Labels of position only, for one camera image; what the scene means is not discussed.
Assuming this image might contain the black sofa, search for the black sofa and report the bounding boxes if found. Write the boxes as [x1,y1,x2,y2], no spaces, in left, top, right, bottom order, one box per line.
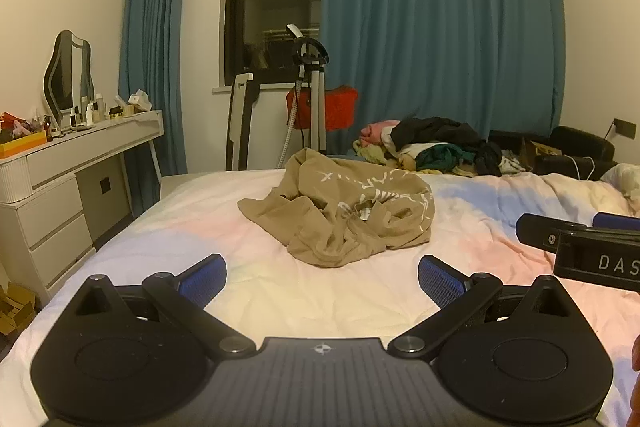
[487,126,617,182]

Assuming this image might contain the wide blue curtain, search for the wide blue curtain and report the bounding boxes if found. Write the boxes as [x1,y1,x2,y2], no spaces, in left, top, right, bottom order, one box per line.
[320,0,568,158]

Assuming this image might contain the row of cosmetic bottles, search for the row of cosmetic bottles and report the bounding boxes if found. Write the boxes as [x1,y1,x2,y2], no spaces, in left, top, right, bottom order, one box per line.
[70,93,126,128]

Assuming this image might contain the flattened cardboard pieces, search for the flattened cardboard pieces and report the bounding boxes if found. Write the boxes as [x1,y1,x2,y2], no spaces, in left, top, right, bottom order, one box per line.
[0,282,37,338]

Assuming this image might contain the wavy framed mirror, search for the wavy framed mirror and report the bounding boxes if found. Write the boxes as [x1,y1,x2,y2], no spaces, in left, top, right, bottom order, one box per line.
[42,30,96,128]

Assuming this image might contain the pastel tie-dye duvet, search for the pastel tie-dye duvet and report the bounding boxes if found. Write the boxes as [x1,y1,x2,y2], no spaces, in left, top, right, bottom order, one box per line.
[0,170,640,427]

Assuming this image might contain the open cardboard box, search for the open cardboard box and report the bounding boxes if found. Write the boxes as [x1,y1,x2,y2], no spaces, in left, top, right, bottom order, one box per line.
[519,137,563,172]

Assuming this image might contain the orange storage tray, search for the orange storage tray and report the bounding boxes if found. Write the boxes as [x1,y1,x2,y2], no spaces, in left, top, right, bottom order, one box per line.
[0,112,49,159]

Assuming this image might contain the tissue box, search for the tissue box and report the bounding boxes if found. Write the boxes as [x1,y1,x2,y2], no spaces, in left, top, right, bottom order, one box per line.
[127,89,153,112]

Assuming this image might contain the black wall socket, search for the black wall socket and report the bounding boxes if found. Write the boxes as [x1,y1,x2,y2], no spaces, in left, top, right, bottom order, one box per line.
[612,118,637,140]

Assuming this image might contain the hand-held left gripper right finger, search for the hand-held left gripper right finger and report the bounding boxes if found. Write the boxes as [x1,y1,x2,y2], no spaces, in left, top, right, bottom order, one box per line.
[387,254,593,362]

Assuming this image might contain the pile of clothes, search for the pile of clothes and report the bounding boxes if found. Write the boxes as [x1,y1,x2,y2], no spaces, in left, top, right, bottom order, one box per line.
[352,117,526,178]

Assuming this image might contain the red bag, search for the red bag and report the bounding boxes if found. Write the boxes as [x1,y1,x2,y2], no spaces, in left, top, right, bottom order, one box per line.
[286,84,360,131]

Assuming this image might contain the garment steamer stand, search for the garment steamer stand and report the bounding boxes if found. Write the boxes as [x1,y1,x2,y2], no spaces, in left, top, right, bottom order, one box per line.
[277,24,331,168]

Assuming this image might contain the white vanity desk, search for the white vanity desk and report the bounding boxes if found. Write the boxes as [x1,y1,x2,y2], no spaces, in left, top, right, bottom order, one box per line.
[0,109,165,308]

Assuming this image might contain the narrow blue curtain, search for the narrow blue curtain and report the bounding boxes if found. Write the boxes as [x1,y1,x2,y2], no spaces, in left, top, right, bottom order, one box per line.
[118,0,197,218]

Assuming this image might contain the cream pillow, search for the cream pillow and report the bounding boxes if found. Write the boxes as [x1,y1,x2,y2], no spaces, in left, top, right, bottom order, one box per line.
[599,163,640,200]

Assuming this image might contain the person's right forearm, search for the person's right forearm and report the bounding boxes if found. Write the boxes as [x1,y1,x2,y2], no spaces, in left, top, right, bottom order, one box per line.
[631,336,640,410]

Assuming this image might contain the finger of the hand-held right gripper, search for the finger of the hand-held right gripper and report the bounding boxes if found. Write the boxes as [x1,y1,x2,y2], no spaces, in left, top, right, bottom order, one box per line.
[592,212,640,233]
[516,213,588,253]

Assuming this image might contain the tan printed t-shirt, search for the tan printed t-shirt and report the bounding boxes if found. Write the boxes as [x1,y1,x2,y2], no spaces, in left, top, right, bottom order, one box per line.
[237,148,437,269]

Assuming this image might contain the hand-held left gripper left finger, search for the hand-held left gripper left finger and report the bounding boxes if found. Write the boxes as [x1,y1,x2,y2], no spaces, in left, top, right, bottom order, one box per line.
[59,253,257,362]

